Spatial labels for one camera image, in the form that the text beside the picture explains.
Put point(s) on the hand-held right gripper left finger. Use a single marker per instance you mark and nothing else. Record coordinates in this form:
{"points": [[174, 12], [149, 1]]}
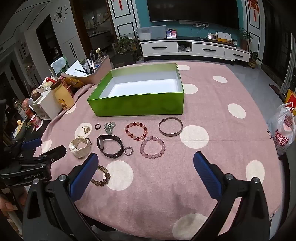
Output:
{"points": [[85, 177]]}

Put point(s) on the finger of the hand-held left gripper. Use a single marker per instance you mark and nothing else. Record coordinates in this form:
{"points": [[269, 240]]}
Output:
{"points": [[32, 143], [54, 153]]}

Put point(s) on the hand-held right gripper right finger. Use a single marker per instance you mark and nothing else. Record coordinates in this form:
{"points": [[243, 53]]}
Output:
{"points": [[205, 176]]}

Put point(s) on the white wrist watch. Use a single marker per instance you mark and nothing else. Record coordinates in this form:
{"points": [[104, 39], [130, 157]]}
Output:
{"points": [[76, 151]]}

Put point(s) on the dark brown wrist watch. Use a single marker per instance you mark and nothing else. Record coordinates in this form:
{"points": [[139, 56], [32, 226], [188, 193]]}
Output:
{"points": [[102, 141]]}

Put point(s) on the gold brooch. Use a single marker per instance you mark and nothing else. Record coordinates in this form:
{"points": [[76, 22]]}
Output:
{"points": [[86, 129]]}

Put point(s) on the silver crystal brooch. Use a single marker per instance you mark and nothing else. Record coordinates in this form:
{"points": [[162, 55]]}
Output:
{"points": [[108, 128]]}

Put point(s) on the metal bangle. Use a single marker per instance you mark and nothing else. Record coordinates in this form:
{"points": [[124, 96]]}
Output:
{"points": [[170, 134]]}

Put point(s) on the green cardboard box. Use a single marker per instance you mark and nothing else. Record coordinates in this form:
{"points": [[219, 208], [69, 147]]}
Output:
{"points": [[138, 104]]}

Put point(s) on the person's left hand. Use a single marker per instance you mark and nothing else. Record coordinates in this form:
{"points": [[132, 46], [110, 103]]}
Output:
{"points": [[7, 205]]}

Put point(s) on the white plastic container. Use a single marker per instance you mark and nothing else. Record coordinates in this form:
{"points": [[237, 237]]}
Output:
{"points": [[48, 104]]}

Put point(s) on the pink polka dot tablecloth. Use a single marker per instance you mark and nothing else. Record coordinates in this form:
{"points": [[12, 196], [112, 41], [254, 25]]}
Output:
{"points": [[161, 176]]}

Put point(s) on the yellow bear bottle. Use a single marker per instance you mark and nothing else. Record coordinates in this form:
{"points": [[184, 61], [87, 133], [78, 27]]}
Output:
{"points": [[63, 97]]}

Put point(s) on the yellow snack packets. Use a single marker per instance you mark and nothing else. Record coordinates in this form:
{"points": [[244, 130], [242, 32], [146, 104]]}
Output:
{"points": [[72, 83]]}

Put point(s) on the green white rolled sheet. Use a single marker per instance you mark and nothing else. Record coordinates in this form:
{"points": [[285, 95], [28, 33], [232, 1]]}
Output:
{"points": [[57, 66]]}

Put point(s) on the white paper sheets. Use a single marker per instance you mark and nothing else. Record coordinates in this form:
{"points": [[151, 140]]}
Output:
{"points": [[76, 68]]}

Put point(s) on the white printed plastic bag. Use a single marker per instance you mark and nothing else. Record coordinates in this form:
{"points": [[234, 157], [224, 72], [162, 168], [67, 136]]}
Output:
{"points": [[281, 129]]}

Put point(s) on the cardboard pen holder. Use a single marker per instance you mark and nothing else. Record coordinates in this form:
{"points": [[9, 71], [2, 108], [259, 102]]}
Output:
{"points": [[101, 69]]}

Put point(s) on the yellow red sign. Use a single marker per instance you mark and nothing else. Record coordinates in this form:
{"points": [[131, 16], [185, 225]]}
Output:
{"points": [[290, 97]]}

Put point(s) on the small potted plant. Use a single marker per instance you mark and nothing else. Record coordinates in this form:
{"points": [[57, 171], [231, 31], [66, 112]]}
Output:
{"points": [[253, 62]]}

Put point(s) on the glass tank with plants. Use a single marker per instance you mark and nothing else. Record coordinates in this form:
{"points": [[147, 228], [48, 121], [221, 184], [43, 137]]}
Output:
{"points": [[124, 49]]}

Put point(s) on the black alarm clock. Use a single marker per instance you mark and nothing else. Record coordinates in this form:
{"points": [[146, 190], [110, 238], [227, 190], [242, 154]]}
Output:
{"points": [[234, 42]]}

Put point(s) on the white television cabinet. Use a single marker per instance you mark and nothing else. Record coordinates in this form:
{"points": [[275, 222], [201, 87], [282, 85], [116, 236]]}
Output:
{"points": [[159, 47]]}

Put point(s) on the tall potted plant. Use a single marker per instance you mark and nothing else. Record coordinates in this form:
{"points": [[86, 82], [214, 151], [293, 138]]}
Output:
{"points": [[244, 42]]}

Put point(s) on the small white device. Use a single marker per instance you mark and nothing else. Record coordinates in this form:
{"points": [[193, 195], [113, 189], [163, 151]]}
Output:
{"points": [[212, 37]]}

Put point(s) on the desk calendar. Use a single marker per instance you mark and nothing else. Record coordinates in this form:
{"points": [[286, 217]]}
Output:
{"points": [[223, 36]]}

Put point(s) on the white power strip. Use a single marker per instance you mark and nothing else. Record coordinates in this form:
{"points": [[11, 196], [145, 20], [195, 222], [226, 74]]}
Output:
{"points": [[196, 23]]}

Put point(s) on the clear plastic storage box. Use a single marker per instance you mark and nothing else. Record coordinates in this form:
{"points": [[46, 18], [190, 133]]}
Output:
{"points": [[150, 33]]}

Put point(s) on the black television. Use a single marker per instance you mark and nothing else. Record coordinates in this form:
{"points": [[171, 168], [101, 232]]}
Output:
{"points": [[192, 11]]}

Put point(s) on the black wall clock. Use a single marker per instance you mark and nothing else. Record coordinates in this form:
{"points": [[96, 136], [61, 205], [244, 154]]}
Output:
{"points": [[60, 15]]}

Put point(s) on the red knot wall decoration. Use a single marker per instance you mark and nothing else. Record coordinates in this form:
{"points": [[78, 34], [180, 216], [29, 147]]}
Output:
{"points": [[120, 4], [254, 8]]}

